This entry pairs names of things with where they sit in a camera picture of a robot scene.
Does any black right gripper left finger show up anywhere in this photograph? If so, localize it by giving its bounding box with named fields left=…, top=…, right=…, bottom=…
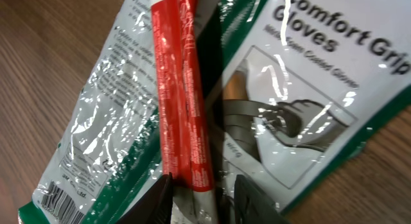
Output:
left=116, top=174, right=173, bottom=224

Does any green 3M gloves package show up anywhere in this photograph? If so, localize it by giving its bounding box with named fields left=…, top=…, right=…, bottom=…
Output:
left=18, top=0, right=410, bottom=223

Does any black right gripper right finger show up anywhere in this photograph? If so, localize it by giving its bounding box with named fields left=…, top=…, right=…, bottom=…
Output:
left=234, top=175, right=289, bottom=224

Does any red snack packet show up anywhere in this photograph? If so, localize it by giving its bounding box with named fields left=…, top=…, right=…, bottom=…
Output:
left=150, top=0, right=214, bottom=192

